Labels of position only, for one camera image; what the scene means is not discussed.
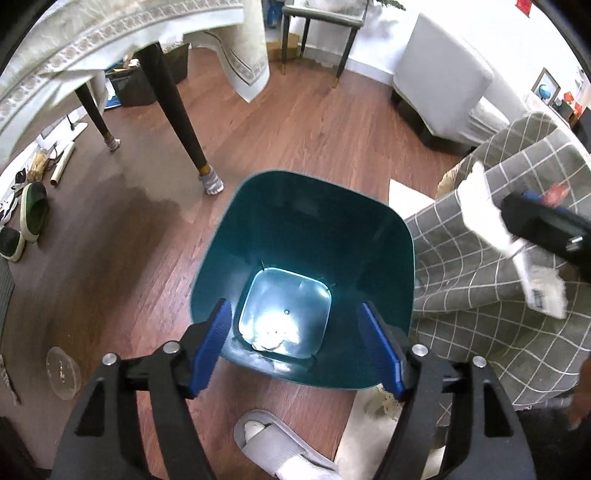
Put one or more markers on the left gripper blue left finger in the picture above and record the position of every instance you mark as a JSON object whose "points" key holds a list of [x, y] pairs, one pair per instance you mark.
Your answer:
{"points": [[210, 337]]}

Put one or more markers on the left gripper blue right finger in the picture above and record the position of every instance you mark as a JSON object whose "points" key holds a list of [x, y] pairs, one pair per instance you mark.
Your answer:
{"points": [[387, 346]]}

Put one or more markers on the dark teal trash bin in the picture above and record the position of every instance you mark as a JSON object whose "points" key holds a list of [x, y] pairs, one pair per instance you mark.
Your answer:
{"points": [[296, 257]]}

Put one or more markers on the person's right hand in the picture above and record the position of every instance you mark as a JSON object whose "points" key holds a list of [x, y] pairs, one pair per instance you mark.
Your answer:
{"points": [[555, 195]]}

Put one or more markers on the grey checked round tablecloth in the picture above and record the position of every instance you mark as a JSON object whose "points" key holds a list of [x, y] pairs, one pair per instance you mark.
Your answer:
{"points": [[468, 298]]}

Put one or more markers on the grey slipper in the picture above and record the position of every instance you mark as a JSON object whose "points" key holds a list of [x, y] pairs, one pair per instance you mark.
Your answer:
{"points": [[269, 443]]}

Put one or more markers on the small blue globe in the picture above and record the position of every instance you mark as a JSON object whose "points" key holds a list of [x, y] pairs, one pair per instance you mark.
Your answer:
{"points": [[546, 92]]}

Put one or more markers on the grey armchair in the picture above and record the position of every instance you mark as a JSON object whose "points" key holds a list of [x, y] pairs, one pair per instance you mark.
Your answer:
{"points": [[457, 94]]}

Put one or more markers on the dark table leg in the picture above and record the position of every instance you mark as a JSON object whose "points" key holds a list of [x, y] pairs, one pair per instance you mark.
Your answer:
{"points": [[152, 62]]}

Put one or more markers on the grey dining chair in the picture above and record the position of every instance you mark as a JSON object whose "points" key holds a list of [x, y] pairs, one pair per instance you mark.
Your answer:
{"points": [[331, 24]]}

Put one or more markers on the beige patterned tablecloth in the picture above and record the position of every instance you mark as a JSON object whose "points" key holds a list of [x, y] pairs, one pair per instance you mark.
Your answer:
{"points": [[68, 43]]}

